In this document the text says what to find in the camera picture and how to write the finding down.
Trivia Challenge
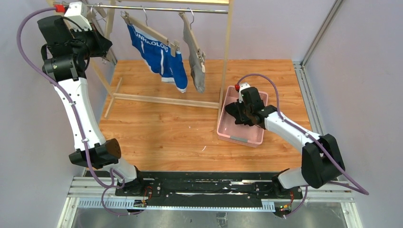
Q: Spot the wooden clip hanger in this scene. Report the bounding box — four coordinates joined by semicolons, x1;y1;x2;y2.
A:
86;3;111;65

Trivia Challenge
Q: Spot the wooden hanger with blue underwear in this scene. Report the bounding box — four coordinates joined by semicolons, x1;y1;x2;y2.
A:
120;11;179;57

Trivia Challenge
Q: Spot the blue underwear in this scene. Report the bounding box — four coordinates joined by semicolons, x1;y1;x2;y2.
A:
127;25;188;93

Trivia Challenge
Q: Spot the black underwear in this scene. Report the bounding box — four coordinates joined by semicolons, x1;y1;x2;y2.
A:
224;102;241;124

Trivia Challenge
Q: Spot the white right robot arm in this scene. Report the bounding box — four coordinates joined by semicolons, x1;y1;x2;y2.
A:
233;83;345;197

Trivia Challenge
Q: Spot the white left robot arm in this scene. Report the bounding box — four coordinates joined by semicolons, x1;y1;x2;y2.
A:
38;15;145;195

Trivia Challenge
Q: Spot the grey underwear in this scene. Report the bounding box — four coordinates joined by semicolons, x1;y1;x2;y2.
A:
182;23;207;95

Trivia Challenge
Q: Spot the wooden hanger with grey underwear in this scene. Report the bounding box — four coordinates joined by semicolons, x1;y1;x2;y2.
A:
179;8;205;73

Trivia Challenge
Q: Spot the pink plastic laundry basket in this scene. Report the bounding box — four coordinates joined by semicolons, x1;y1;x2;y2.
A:
217;85;265;148

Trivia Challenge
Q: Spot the metal hanging rod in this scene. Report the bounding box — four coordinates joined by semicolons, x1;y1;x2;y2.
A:
83;3;229;14

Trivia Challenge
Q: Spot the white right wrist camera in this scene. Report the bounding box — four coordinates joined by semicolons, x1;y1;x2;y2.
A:
234;83;250;103

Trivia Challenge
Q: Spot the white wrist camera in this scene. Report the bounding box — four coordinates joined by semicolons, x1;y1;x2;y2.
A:
64;1;93;32
234;83;250;103

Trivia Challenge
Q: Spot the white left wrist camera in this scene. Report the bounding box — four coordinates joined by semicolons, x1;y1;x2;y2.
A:
64;1;93;32

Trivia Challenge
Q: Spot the wooden clothes rack frame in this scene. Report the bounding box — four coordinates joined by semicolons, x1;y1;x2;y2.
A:
45;0;235;119

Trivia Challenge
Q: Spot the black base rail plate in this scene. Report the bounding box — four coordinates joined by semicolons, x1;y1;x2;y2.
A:
115;171;302;209

